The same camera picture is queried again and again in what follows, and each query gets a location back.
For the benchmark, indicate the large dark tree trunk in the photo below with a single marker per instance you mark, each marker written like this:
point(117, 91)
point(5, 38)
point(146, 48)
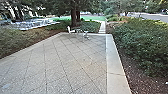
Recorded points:
point(75, 13)

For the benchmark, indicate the dark green shrub bed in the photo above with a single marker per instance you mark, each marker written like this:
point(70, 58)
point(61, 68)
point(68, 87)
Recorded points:
point(143, 43)

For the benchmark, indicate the low round green shrub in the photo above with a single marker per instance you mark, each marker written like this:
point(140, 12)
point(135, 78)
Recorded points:
point(90, 26)

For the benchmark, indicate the white outdoor chair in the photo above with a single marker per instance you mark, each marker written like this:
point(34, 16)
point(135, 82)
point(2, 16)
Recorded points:
point(70, 31)

